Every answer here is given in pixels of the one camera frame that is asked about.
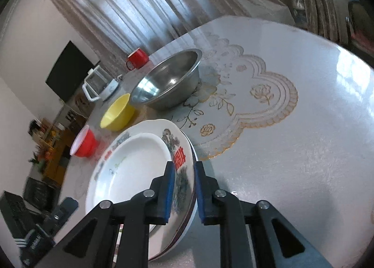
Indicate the red plastic bowl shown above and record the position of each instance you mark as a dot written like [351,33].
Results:
[86,142]

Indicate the small white plate flower print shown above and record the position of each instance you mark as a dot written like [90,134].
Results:
[131,174]

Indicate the white plate purple floral rim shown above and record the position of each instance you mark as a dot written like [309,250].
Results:
[195,162]

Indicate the lace table doily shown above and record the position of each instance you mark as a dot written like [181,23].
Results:
[257,92]

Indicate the grey sheer window curtain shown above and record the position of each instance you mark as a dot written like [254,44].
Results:
[146,2]

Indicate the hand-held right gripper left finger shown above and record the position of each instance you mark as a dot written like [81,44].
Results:
[169,195]

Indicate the black leather sofa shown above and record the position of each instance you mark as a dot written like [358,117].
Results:
[38,192]

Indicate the stainless steel bowl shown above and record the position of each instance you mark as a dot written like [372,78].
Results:
[169,81]

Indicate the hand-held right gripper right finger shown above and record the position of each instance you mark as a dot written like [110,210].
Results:
[200,192]

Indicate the wooden cabinet with shelves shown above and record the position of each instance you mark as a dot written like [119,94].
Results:
[55,151]

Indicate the white electric glass kettle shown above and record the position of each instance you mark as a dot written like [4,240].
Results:
[98,83]

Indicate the yellow plastic bowl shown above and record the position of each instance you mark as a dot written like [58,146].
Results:
[117,114]

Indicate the large white plate red marks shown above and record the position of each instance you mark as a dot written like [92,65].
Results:
[179,151]

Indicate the black wall television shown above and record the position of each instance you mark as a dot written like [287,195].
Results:
[71,72]

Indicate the red mug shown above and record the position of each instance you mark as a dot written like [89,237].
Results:
[138,57]

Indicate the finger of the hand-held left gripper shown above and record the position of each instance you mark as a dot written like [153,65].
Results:
[65,208]

